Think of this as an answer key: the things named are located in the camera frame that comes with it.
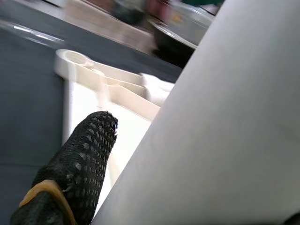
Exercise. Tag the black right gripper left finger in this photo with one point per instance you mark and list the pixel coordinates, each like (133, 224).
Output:
(82, 168)

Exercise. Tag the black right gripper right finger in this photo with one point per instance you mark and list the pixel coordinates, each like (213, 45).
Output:
(294, 219)

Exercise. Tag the white plastic children table top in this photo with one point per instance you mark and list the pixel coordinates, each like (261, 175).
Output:
(89, 98)

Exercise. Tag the beige wicker basket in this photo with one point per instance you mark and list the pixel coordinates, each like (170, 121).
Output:
(105, 25)

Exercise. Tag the clear tape strip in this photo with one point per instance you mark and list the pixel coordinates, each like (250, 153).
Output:
(30, 32)

